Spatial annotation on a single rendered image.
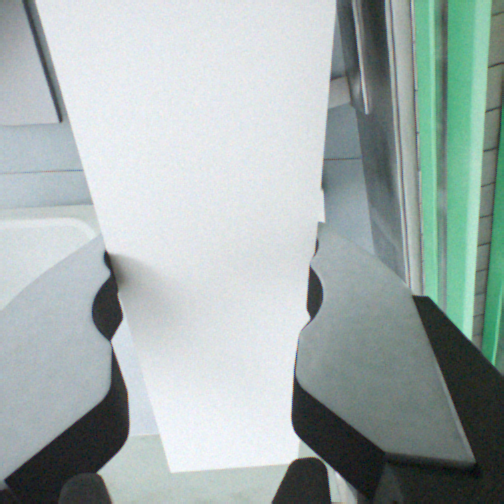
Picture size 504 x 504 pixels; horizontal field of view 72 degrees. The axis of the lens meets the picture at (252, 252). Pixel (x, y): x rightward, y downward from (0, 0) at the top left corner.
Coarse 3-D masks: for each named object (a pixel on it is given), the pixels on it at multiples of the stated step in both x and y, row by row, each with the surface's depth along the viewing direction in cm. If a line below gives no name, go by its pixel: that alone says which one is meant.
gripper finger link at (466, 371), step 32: (448, 320) 7; (448, 352) 7; (480, 352) 7; (448, 384) 6; (480, 384) 6; (480, 416) 6; (480, 448) 5; (384, 480) 5; (416, 480) 5; (448, 480) 5; (480, 480) 5
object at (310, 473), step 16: (304, 464) 5; (320, 464) 5; (80, 480) 5; (96, 480) 5; (288, 480) 5; (304, 480) 5; (320, 480) 5; (64, 496) 5; (80, 496) 5; (96, 496) 5; (288, 496) 5; (304, 496) 5; (320, 496) 5
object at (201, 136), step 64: (64, 0) 7; (128, 0) 7; (192, 0) 7; (256, 0) 7; (320, 0) 7; (64, 64) 8; (128, 64) 8; (192, 64) 8; (256, 64) 8; (320, 64) 8; (128, 128) 8; (192, 128) 8; (256, 128) 9; (320, 128) 9; (128, 192) 9; (192, 192) 9; (256, 192) 9; (128, 256) 10; (192, 256) 10; (256, 256) 10; (128, 320) 11; (192, 320) 12; (256, 320) 12; (192, 384) 13; (256, 384) 14; (192, 448) 16; (256, 448) 16
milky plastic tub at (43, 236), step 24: (0, 216) 44; (24, 216) 44; (48, 216) 41; (72, 216) 41; (96, 216) 46; (0, 240) 50; (24, 240) 50; (48, 240) 50; (72, 240) 51; (0, 264) 52; (24, 264) 52; (48, 264) 52; (0, 288) 54
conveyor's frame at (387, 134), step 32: (384, 0) 27; (384, 32) 29; (384, 64) 31; (384, 96) 33; (384, 128) 35; (384, 160) 38; (416, 160) 34; (384, 192) 41; (416, 192) 36; (384, 224) 45; (416, 224) 38; (384, 256) 49; (416, 256) 40; (416, 288) 43
